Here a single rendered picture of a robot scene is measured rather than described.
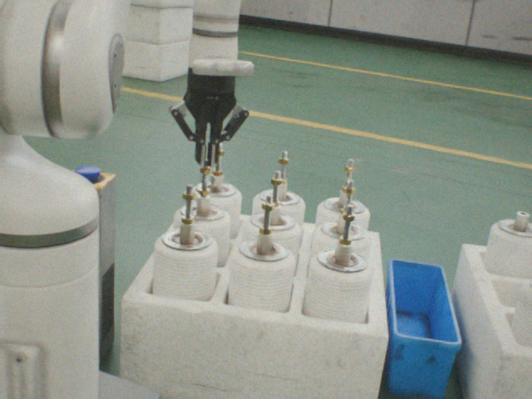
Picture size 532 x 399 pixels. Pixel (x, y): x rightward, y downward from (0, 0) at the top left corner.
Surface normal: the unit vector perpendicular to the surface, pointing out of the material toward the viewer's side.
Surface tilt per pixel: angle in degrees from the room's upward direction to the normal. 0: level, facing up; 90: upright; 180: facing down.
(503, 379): 90
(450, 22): 90
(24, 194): 37
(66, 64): 74
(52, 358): 90
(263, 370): 90
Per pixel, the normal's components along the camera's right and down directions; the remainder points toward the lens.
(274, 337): -0.12, 0.35
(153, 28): -0.37, 0.30
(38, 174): 0.56, -0.75
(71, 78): 0.20, 0.24
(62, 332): 0.60, 0.33
